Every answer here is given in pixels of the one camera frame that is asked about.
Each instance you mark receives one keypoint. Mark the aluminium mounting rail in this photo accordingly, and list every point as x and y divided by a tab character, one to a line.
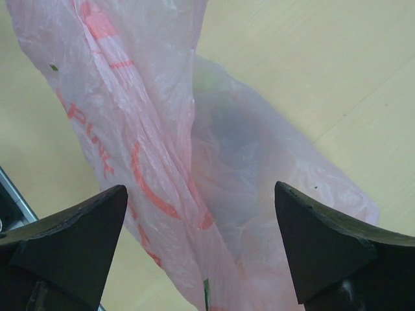
15	211

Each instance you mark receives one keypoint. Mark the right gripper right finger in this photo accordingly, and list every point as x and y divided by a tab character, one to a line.
338	262

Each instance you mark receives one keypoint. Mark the pink plastic bag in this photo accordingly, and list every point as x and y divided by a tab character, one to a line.
198	151

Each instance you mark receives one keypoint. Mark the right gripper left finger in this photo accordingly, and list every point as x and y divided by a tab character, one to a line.
61	262

